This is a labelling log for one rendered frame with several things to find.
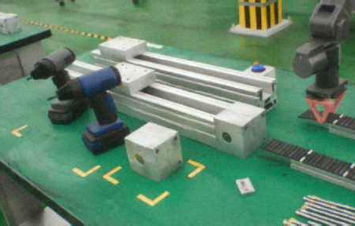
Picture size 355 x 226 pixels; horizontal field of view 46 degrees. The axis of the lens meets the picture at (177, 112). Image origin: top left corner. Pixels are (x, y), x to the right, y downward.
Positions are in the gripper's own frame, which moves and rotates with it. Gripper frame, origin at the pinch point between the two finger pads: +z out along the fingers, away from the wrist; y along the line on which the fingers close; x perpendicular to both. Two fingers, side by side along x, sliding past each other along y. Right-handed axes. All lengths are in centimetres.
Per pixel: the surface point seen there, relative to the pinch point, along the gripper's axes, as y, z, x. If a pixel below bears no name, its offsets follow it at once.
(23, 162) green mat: 58, 3, -60
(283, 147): 19.0, -0.1, -1.1
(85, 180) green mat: 52, 3, -37
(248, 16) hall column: -257, 65, -212
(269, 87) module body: -2.4, -3.2, -18.8
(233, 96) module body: 4.8, -1.6, -26.3
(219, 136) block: 23.9, -1.1, -16.7
